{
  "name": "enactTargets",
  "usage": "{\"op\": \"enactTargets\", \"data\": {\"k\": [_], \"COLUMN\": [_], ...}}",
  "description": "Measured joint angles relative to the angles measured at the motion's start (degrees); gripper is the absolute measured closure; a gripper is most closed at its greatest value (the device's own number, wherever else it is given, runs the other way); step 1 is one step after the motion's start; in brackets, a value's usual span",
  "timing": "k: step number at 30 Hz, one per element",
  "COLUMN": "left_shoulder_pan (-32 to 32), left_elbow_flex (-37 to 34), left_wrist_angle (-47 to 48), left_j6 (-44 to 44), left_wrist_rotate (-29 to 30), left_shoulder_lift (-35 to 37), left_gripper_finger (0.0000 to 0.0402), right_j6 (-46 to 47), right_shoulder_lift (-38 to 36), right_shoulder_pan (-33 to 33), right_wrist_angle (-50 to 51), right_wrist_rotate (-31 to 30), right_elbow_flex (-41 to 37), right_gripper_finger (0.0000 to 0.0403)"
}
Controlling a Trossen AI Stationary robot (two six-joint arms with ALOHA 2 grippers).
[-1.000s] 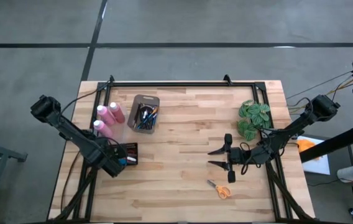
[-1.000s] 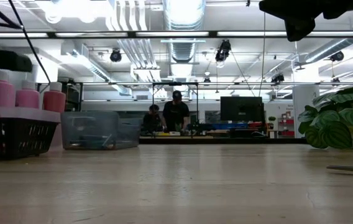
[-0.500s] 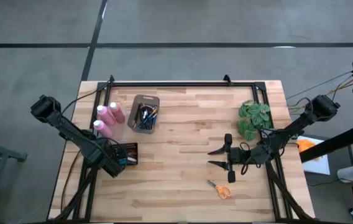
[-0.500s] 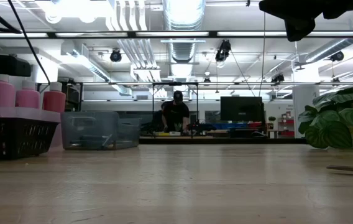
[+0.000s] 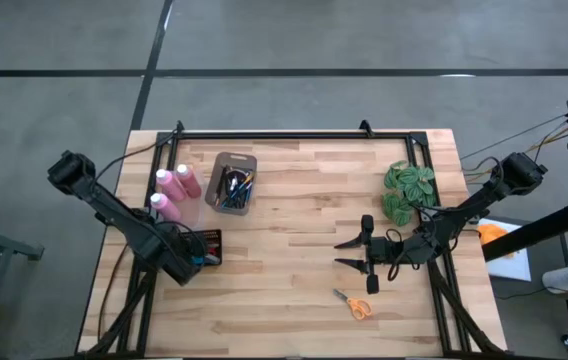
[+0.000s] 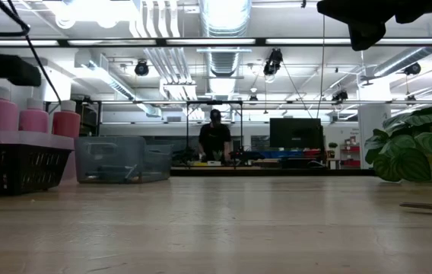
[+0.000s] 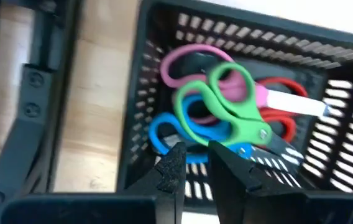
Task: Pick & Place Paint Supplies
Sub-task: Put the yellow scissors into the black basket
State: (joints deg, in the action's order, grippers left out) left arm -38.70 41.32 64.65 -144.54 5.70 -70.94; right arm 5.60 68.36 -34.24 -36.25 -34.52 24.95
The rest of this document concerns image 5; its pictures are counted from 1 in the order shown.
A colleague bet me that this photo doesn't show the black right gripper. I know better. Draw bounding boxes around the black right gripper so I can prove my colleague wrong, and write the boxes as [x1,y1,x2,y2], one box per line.
[333,214,381,295]

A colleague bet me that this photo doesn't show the orange scissors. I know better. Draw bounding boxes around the orange scissors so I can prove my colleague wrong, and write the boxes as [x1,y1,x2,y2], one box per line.
[332,288,375,322]

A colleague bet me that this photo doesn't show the clear plastic storage bin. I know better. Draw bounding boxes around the clear plastic storage bin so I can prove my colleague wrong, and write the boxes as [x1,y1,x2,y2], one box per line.
[204,151,259,217]

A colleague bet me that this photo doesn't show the hot pink paint bottle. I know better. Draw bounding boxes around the hot pink paint bottle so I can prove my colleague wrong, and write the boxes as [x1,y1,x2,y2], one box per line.
[175,163,204,200]

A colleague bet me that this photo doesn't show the black mesh plastic basket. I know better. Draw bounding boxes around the black mesh plastic basket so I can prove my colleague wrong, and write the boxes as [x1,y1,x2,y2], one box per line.
[176,228,224,268]

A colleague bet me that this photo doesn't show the frosted white plastic bin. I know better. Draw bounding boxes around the frosted white plastic bin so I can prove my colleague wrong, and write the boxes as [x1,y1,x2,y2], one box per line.
[151,172,207,232]

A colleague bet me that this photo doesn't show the potted striped-leaf plant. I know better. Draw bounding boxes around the potted striped-leaf plant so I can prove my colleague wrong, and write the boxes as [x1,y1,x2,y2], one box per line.
[381,159,438,228]

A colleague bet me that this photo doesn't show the orange cloth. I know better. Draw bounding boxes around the orange cloth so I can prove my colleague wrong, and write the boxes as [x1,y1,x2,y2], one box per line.
[478,223,513,259]

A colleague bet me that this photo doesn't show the white paper sheet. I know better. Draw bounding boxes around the white paper sheet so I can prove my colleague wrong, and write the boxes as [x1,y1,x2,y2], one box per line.
[478,217,533,283]

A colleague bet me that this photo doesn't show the black metal beam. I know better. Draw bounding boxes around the black metal beam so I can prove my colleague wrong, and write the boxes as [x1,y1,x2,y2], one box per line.
[481,197,568,264]

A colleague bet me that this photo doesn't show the white grey cylinder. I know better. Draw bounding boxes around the white grey cylinder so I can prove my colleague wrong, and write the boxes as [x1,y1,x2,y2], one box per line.
[542,263,568,295]

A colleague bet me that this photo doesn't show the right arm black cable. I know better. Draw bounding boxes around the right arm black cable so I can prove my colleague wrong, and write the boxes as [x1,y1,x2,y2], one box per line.
[385,227,419,282]

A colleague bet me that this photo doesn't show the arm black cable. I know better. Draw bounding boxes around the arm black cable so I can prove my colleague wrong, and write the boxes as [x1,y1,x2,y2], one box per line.
[385,227,419,282]
[92,127,180,187]

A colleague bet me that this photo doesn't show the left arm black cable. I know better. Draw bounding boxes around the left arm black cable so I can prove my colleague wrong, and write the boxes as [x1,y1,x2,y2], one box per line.
[92,127,180,187]

